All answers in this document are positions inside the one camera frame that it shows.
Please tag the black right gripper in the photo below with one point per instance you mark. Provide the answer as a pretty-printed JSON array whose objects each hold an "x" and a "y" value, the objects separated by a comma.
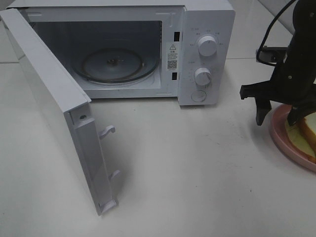
[{"x": 292, "y": 83}]

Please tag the pink plate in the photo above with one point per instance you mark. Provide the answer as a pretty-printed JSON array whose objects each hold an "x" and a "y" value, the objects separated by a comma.
[{"x": 281, "y": 140}]

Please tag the white bread sandwich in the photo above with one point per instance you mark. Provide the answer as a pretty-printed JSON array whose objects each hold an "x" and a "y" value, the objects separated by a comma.
[{"x": 302, "y": 136}]

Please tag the round door release button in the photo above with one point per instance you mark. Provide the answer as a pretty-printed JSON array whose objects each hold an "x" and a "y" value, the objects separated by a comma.
[{"x": 198, "y": 96}]

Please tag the white microwave door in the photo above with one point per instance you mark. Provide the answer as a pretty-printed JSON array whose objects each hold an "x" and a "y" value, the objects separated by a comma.
[{"x": 65, "y": 107}]

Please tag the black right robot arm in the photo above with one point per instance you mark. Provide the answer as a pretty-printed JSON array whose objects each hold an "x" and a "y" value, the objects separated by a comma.
[{"x": 304, "y": 22}]

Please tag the lower white microwave knob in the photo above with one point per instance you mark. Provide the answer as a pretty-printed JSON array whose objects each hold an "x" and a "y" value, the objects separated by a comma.
[{"x": 202, "y": 76}]

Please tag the white microwave knob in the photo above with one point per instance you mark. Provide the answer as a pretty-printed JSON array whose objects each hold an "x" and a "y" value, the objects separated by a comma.
[
  {"x": 202, "y": 76},
  {"x": 207, "y": 45}
]

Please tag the upper white microwave knob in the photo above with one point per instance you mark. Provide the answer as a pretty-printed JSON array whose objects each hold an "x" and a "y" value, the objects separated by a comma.
[{"x": 207, "y": 45}]

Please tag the white microwave oven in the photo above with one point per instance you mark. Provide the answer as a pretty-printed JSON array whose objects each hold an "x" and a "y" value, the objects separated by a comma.
[{"x": 71, "y": 28}]

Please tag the glass microwave turntable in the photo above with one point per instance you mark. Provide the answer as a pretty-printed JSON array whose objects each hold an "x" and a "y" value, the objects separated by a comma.
[{"x": 115, "y": 65}]

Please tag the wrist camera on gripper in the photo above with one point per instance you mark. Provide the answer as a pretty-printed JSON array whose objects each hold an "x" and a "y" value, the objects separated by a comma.
[{"x": 270, "y": 55}]

